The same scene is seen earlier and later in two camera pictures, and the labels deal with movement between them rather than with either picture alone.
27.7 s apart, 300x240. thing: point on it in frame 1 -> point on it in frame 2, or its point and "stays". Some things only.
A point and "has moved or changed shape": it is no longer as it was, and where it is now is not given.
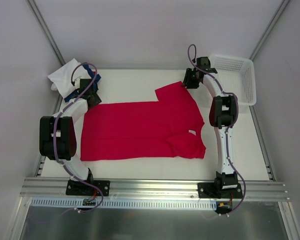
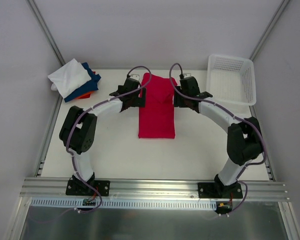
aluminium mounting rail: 56,188 stays
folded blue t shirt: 92,74 stays
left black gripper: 94,99 -> 141,97
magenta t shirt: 171,127 has moved or changed shape
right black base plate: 209,190 stays
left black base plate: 75,187 stays
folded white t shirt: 61,78 stays
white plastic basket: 236,75 stays
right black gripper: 190,79 -> 177,100
